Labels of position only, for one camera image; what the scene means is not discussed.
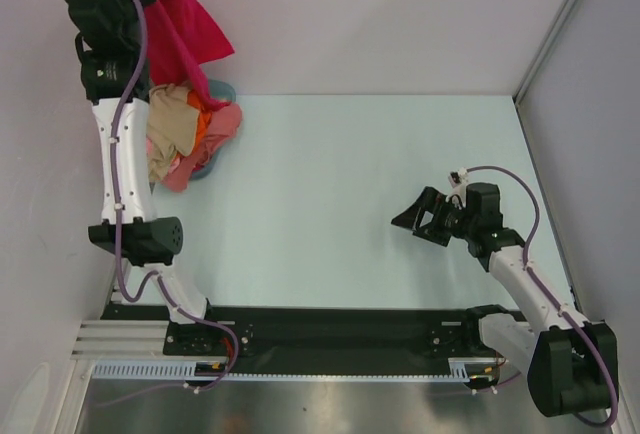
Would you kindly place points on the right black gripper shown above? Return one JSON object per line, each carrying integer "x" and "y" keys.
{"x": 434, "y": 202}

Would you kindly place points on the magenta red t-shirt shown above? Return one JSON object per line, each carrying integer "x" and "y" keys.
{"x": 183, "y": 36}

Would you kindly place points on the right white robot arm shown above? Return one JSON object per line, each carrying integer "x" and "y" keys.
{"x": 569, "y": 362}

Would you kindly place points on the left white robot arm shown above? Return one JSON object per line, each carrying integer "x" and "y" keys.
{"x": 111, "y": 45}

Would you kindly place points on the orange t-shirt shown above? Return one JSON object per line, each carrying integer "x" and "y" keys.
{"x": 204, "y": 117}

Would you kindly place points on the blue plastic laundry basket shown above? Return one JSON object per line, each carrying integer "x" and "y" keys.
{"x": 220, "y": 91}

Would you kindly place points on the beige t-shirt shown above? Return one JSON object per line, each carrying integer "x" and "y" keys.
{"x": 171, "y": 118}

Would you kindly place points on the salmon pink t-shirt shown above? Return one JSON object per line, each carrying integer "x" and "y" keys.
{"x": 223, "y": 127}

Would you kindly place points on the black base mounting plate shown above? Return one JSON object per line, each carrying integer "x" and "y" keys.
{"x": 331, "y": 342}

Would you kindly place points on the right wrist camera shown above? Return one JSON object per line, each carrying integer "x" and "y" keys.
{"x": 458, "y": 181}

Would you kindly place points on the right corner aluminium post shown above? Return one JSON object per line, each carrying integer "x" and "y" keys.
{"x": 552, "y": 36}

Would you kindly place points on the aluminium extrusion rail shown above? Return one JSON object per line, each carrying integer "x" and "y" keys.
{"x": 120, "y": 340}

